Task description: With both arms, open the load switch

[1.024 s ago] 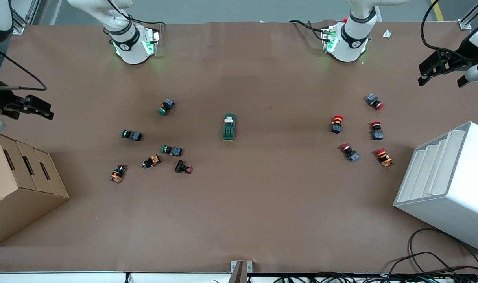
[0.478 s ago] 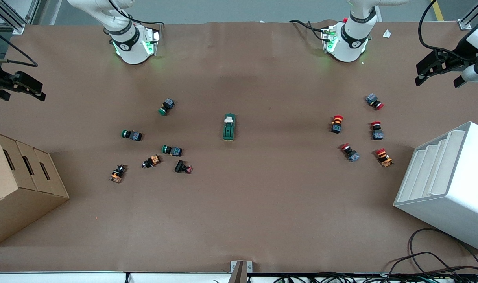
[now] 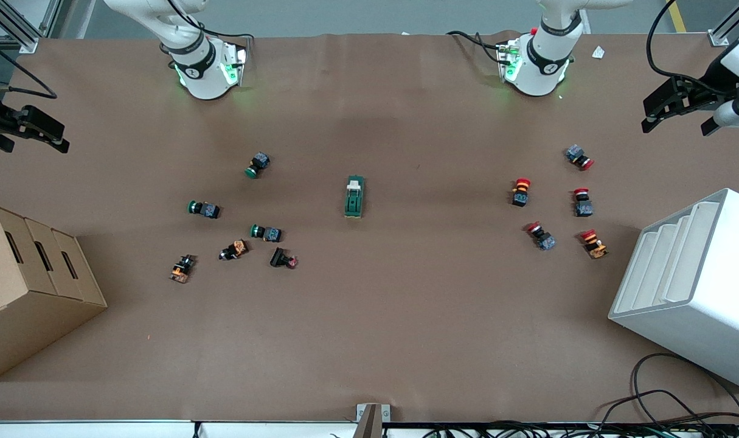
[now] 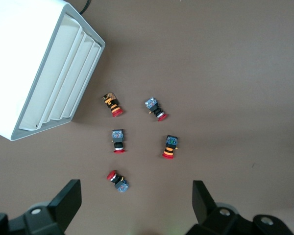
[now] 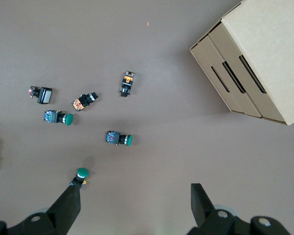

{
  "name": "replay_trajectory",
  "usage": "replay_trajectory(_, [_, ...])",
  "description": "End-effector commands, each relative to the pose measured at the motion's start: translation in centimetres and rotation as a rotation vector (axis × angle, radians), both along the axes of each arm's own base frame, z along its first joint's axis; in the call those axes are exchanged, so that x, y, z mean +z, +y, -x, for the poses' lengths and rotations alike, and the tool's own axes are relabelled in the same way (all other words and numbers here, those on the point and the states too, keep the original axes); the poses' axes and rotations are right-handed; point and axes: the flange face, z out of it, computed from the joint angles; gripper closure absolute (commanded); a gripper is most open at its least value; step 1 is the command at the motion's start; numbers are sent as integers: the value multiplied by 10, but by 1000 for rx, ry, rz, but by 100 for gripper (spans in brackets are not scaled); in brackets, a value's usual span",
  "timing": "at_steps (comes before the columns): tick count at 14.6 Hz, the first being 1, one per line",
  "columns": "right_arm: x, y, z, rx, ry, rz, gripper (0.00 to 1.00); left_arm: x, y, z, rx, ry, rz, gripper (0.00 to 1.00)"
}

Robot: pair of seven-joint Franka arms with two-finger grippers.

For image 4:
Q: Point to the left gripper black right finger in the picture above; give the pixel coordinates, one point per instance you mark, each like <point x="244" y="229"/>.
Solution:
<point x="210" y="215"/>

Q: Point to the red button orange striped collar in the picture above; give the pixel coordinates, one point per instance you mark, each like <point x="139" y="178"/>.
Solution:
<point x="171" y="147"/>

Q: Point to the red emergency stop button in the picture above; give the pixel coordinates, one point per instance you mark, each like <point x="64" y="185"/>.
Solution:
<point x="118" y="138"/>
<point x="154" y="107"/>
<point x="120" y="183"/>

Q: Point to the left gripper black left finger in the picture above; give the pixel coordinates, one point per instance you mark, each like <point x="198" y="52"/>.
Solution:
<point x="56" y="210"/>

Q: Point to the white slotted rack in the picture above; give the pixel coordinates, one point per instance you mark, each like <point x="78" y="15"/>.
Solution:
<point x="39" y="73"/>

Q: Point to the red button orange contact block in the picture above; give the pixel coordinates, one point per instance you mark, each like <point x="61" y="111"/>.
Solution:
<point x="111" y="102"/>

